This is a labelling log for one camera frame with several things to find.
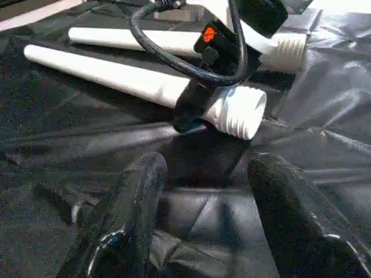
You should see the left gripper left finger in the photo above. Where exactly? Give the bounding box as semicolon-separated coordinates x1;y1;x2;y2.
57;152;169;278

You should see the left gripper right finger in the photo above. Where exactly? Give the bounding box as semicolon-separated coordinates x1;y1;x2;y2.
248;152;371;278

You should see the black table mat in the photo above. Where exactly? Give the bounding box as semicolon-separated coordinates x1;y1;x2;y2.
0;0;371;278

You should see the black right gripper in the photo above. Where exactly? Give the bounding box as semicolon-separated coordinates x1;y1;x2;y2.
173;20;259;134

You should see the white plastic table leg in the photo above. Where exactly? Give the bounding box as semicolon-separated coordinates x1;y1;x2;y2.
23;43;268;141
68;26;308;74

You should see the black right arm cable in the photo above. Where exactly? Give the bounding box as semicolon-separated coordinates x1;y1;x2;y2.
129;0;250;87

